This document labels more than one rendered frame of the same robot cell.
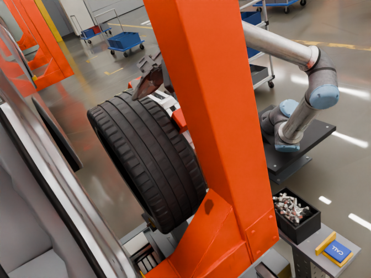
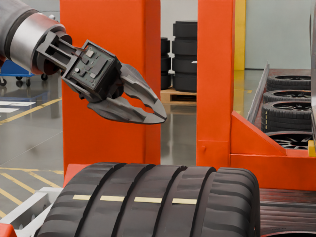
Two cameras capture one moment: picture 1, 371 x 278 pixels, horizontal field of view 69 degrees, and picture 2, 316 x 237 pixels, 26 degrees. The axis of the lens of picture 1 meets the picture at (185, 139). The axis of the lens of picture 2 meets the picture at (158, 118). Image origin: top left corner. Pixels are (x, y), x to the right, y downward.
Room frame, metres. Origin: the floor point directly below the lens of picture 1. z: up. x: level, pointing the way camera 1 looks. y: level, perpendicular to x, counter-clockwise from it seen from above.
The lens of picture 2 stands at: (1.77, 0.66, 1.40)
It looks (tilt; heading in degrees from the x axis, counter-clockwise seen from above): 10 degrees down; 212
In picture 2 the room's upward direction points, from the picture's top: straight up
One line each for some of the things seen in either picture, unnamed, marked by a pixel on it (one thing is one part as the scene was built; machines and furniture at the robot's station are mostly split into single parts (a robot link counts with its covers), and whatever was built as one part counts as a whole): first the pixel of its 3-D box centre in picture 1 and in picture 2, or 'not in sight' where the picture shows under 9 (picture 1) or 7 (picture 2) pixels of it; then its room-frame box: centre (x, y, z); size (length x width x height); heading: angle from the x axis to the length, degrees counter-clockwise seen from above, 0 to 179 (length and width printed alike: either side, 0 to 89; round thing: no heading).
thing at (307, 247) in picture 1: (301, 230); not in sight; (0.71, -0.35, 0.44); 0.43 x 0.17 x 0.03; 22
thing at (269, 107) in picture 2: not in sight; (300, 119); (-3.69, -1.37, 0.39); 0.66 x 0.66 x 0.24
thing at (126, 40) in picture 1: (120, 32); not in sight; (7.04, 0.59, 0.48); 1.00 x 0.61 x 0.96; 25
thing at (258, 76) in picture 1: (240, 51); not in sight; (2.97, -0.94, 0.50); 0.54 x 0.42 x 1.00; 22
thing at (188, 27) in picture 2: not in sight; (171, 60); (-6.41, -4.29, 0.55); 1.40 x 0.80 x 1.09; 109
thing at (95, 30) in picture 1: (91, 25); not in sight; (10.48, 1.66, 0.48); 1.00 x 0.61 x 0.96; 116
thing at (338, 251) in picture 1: (337, 251); not in sight; (0.56, -0.41, 0.47); 0.07 x 0.07 x 0.02; 22
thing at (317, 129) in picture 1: (275, 147); not in sight; (1.62, -0.64, 0.15); 0.60 x 0.60 x 0.30; 21
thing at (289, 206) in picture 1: (291, 213); not in sight; (0.76, -0.33, 0.51); 0.20 x 0.14 x 0.13; 15
